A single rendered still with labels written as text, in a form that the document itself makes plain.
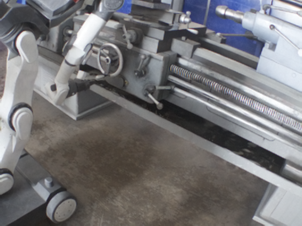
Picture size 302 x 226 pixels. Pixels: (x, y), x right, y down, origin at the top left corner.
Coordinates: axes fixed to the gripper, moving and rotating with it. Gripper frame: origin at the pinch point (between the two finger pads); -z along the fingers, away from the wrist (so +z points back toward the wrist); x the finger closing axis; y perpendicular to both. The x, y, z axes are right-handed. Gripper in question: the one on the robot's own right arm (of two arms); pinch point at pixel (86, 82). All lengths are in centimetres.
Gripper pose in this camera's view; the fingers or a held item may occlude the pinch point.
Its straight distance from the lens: 151.3
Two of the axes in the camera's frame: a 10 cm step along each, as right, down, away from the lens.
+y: -0.6, 9.0, 4.2
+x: -8.1, -2.9, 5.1
